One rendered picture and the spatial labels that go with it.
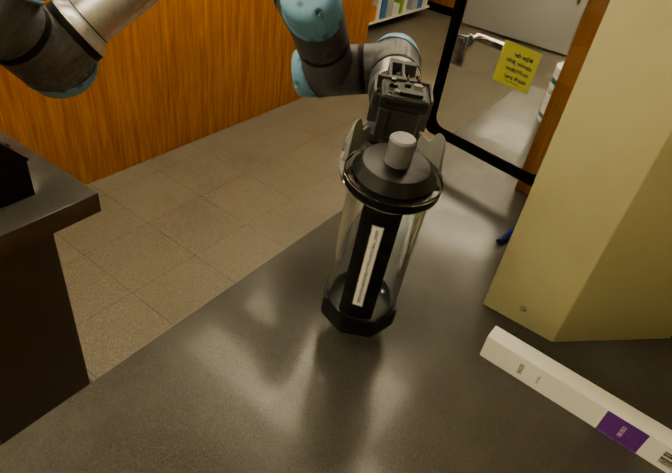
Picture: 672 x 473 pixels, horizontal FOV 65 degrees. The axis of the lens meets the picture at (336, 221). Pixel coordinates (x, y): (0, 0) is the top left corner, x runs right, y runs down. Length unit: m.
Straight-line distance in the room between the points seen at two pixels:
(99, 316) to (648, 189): 1.79
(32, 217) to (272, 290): 0.41
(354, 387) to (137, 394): 0.26
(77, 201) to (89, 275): 1.28
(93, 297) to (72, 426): 1.50
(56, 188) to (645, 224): 0.90
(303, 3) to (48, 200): 0.55
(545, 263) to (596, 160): 0.16
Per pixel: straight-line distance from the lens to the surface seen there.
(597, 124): 0.68
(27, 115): 2.48
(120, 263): 2.28
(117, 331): 2.02
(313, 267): 0.83
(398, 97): 0.63
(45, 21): 1.00
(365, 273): 0.61
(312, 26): 0.69
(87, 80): 1.07
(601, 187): 0.70
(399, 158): 0.54
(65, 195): 1.00
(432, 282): 0.85
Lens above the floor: 1.49
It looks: 36 degrees down
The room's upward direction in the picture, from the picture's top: 9 degrees clockwise
